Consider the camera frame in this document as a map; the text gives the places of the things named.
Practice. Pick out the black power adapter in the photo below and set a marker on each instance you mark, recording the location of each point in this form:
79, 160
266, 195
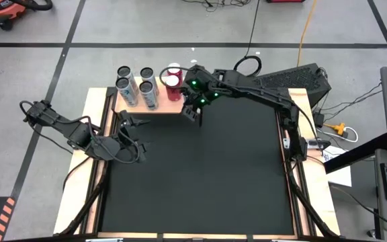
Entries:
318, 118

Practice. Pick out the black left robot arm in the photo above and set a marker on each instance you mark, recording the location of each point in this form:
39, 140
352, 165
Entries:
76, 132

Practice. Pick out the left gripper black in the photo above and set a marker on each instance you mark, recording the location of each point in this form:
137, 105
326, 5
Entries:
126, 132

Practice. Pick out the orange shop vacuum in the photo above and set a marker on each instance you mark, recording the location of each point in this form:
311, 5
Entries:
2, 11

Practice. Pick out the silver mounting bracket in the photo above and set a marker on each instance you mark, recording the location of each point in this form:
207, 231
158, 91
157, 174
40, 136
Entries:
317, 144

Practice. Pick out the white paper sheet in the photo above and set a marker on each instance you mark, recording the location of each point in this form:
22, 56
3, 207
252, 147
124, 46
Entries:
341, 174

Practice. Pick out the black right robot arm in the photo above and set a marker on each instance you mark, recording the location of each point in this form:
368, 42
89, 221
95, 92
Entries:
264, 94

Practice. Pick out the silver can with red print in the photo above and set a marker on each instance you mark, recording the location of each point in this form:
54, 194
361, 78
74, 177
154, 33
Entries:
124, 71

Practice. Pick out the red beverage can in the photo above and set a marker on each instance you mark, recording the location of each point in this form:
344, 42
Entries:
174, 89
174, 70

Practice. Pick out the black computer case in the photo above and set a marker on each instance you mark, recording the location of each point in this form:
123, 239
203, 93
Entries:
301, 79

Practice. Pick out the orange power splitter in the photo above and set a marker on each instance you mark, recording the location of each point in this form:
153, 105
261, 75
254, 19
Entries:
338, 128

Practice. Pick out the black bar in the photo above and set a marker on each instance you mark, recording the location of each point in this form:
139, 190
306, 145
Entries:
354, 154

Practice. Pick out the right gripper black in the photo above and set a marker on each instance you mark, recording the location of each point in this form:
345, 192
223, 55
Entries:
200, 87

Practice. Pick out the black table mat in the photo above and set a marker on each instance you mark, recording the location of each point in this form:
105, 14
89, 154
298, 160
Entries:
197, 174

